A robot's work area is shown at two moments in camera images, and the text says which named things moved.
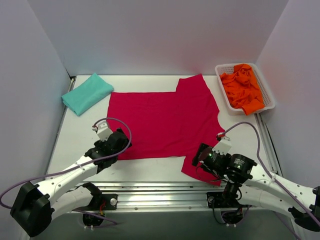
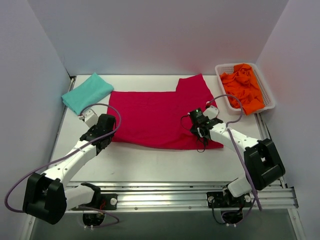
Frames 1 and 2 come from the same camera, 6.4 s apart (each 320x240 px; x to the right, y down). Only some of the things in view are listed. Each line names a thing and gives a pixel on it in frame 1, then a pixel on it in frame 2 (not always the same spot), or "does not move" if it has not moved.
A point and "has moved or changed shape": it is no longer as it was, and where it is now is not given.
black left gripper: x=122 y=139 to x=107 y=122
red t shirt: x=168 y=124 has moved or changed shape
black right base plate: x=215 y=199 does not move
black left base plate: x=111 y=201 does not move
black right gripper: x=200 y=155 to x=197 y=127
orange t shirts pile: x=242 y=89 does not move
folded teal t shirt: x=86 y=94 does not move
